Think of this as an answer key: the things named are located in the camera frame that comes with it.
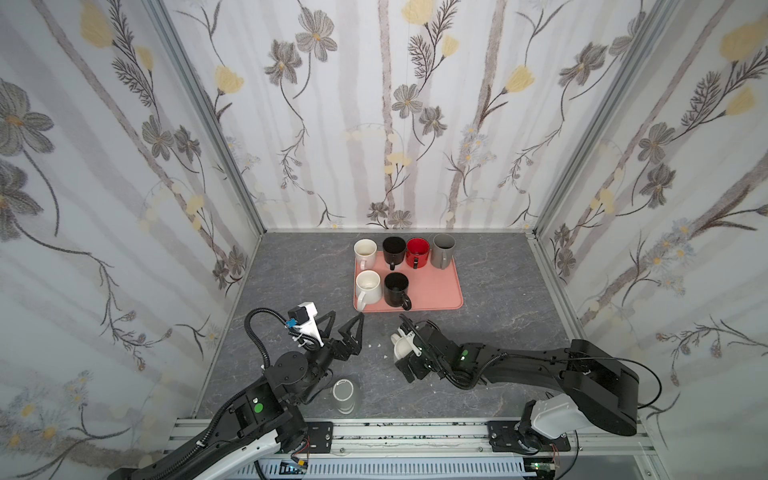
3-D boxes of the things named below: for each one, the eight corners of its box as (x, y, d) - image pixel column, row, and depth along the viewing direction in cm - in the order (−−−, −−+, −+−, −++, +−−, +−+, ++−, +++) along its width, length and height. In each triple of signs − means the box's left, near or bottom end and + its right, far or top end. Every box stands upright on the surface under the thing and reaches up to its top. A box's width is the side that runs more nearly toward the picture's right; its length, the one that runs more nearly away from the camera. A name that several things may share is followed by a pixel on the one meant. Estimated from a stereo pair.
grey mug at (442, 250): (431, 275, 108) (435, 256, 100) (429, 252, 116) (432, 233, 107) (452, 275, 109) (458, 257, 100) (449, 252, 116) (454, 233, 107)
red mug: (406, 271, 109) (408, 257, 102) (405, 251, 115) (407, 237, 109) (429, 271, 109) (431, 258, 102) (426, 251, 115) (429, 237, 109)
